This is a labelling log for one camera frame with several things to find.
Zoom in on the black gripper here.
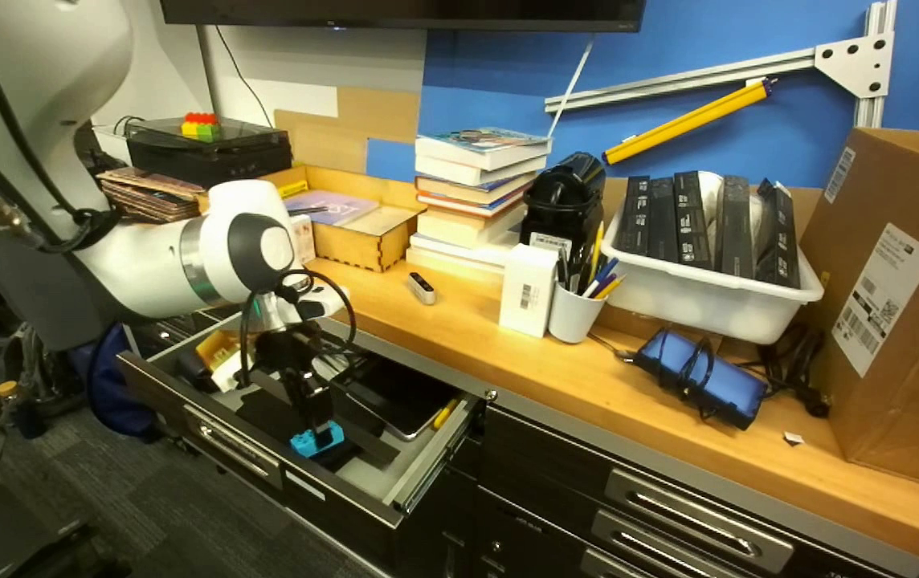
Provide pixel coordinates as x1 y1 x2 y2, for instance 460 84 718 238
250 324 341 453

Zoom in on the small blue block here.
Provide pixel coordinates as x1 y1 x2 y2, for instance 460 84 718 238
286 416 352 467

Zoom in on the black grey workbench drawer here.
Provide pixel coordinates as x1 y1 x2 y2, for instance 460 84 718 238
115 307 484 536

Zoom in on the red yellow green block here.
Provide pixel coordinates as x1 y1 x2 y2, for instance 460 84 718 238
179 108 221 144

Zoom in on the black cabinet drawer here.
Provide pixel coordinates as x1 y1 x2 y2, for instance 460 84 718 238
586 505 767 578
598 467 797 578

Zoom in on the black foam insert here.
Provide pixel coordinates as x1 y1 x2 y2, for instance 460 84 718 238
232 372 402 474

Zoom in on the black tablet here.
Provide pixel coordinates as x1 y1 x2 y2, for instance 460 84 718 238
343 351 467 442

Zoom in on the white crumpled paper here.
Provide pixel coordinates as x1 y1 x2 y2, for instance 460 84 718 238
195 326 248 394

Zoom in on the small black device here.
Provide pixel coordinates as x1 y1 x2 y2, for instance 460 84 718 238
174 351 221 394

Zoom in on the yellow pencil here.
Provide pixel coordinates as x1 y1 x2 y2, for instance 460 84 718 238
428 394 463 434

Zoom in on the white paper card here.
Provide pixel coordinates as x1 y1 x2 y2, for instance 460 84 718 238
291 212 321 270

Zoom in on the wooden tray box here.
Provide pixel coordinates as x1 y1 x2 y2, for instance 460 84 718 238
269 162 428 277

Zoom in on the dark blue bag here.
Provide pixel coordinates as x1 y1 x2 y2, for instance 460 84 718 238
87 318 163 442

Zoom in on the purple UIST booklet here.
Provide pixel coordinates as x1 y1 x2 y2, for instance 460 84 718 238
283 189 382 230

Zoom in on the flat white book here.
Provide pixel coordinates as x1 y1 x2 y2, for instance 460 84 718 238
404 235 537 286

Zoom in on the black workbench cabinet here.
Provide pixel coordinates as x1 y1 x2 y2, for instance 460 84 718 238
115 318 919 578

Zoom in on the yellow strip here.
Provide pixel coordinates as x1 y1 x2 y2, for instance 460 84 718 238
272 172 314 202

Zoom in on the thick cream book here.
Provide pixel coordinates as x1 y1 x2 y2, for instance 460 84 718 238
418 202 534 251

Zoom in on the small white box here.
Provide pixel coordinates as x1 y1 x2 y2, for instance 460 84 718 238
496 242 563 339

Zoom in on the black flat case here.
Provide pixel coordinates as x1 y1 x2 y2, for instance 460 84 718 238
123 111 300 189

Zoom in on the brown notebook stack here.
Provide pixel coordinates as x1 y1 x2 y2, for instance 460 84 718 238
95 165 211 228

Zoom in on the white pen cup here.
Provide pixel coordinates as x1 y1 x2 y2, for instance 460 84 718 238
545 281 606 348

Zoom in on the floor tool clutter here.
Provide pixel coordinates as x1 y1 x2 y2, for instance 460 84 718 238
0 318 67 442

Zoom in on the thin dark cover book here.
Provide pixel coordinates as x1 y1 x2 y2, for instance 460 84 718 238
416 165 549 197

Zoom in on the black pen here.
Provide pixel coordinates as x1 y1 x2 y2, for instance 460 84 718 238
557 247 581 296

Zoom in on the grey plastic container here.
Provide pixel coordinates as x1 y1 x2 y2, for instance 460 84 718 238
0 228 114 353

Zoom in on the blue pen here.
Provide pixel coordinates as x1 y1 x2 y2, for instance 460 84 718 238
586 253 625 297

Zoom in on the yellow pen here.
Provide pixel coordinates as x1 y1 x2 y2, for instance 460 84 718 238
591 274 627 304

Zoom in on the teal cover book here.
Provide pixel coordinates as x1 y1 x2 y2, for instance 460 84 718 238
413 125 557 172

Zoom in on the black boxy device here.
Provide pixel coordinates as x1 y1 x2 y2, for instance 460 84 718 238
520 149 610 260

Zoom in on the black ribbed strip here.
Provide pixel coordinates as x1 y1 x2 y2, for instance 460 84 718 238
751 178 802 288
714 172 758 277
610 172 657 260
643 172 684 268
672 168 718 274

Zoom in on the blue zip pouch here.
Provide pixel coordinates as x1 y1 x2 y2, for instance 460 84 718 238
631 324 774 434

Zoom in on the white plastic bin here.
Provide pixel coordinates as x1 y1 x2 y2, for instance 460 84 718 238
598 202 829 348

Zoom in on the thin white rod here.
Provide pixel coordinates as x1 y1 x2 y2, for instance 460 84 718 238
542 42 598 149

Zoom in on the black flat screen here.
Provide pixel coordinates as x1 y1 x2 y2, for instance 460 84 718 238
157 0 648 34

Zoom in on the yellow bar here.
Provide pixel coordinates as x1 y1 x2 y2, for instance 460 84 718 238
601 75 778 170

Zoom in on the black cable bundle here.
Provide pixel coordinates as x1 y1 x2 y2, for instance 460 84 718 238
764 318 838 422

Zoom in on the aluminium bracket rail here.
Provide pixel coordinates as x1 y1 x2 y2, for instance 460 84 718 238
541 0 900 130

